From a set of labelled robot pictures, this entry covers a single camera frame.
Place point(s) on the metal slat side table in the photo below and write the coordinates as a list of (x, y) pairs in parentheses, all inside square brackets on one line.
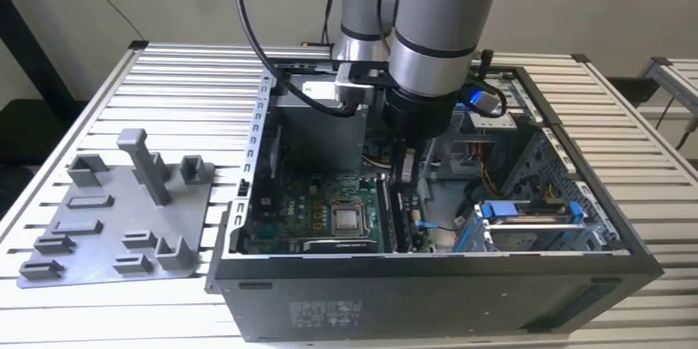
[(675, 79)]

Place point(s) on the black chair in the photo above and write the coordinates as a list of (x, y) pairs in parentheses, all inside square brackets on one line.
[(632, 89)]

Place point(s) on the black desk frame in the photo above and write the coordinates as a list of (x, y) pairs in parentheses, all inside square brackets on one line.
[(32, 59)]

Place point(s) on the grey power supply unit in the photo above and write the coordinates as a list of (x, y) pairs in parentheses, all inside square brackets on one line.
[(321, 140)]

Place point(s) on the black CPU socket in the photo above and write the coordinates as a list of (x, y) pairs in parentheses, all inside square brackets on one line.
[(345, 204)]

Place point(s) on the silver CPU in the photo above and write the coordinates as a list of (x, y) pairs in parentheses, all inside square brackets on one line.
[(347, 222)]

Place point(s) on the hard disk in blue carrier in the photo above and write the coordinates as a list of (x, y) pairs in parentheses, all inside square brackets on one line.
[(499, 210)]

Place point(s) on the black graphics card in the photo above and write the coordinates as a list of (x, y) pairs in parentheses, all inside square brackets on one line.
[(337, 247)]

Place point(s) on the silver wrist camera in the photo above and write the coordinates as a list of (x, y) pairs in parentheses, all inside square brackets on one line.
[(487, 104), (351, 91)]

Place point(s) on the green motherboard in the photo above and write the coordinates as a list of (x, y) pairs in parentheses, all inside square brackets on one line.
[(305, 202)]

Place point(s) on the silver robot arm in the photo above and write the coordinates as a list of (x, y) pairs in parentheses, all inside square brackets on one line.
[(436, 38)]

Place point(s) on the metal drive cage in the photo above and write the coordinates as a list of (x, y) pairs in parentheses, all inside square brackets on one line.
[(489, 122)]

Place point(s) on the black PC case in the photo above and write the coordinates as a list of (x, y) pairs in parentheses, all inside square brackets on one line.
[(381, 304)]

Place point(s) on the grey parts rack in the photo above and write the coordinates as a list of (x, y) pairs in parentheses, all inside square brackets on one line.
[(125, 218)]

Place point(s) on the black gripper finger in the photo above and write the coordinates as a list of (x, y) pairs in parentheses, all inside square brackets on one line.
[(396, 169), (409, 165)]

